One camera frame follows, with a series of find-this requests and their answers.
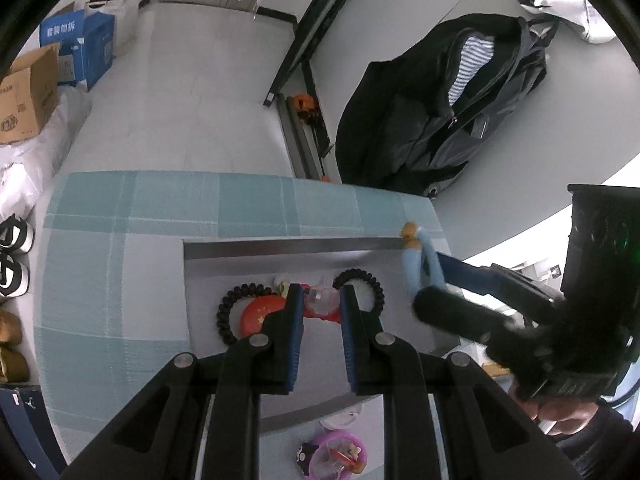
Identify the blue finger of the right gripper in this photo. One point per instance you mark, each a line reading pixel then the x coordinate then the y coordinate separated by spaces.
pixel 454 314
pixel 481 280

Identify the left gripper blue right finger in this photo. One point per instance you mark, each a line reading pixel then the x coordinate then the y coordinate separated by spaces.
pixel 358 333

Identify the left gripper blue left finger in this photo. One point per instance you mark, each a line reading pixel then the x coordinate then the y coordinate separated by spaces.
pixel 280 360

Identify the red gear hair clip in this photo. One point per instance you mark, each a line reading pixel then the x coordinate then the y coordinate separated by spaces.
pixel 322 302

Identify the purple round jewelry dish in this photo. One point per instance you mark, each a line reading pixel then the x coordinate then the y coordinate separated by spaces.
pixel 334 455

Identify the light blue hair band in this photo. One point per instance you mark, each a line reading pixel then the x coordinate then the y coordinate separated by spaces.
pixel 420 261

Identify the person's right hand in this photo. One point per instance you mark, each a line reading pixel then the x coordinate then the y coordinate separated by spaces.
pixel 565 416

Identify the yellow flower hair clip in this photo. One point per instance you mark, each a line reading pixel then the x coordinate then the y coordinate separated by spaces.
pixel 281 284

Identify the white round lid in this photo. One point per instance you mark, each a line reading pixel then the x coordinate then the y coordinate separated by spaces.
pixel 343 419

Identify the grey cardboard box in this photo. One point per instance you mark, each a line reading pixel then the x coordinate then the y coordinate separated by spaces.
pixel 213 268

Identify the black jacket striped lining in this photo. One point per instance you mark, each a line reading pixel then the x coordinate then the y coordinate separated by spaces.
pixel 415 122

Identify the teal checked tablecloth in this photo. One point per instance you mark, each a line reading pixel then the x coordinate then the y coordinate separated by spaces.
pixel 110 307

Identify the orange tool on floor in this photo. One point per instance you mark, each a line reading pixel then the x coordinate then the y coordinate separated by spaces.
pixel 306 108

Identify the brown shoe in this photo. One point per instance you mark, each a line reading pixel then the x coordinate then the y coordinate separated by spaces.
pixel 11 332
pixel 13 367

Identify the white black sneaker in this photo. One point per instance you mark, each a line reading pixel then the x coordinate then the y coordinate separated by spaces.
pixel 14 277
pixel 17 235

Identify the dark blue shoe box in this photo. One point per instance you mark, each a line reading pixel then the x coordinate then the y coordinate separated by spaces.
pixel 27 417

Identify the white packaging bags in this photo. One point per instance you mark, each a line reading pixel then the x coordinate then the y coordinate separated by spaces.
pixel 28 167

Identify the brown cardboard box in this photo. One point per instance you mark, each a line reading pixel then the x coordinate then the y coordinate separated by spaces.
pixel 29 94

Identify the blue cardboard box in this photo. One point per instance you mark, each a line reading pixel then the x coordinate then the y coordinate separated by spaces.
pixel 85 45

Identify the white plastic bag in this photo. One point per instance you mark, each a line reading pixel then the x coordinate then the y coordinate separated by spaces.
pixel 125 14

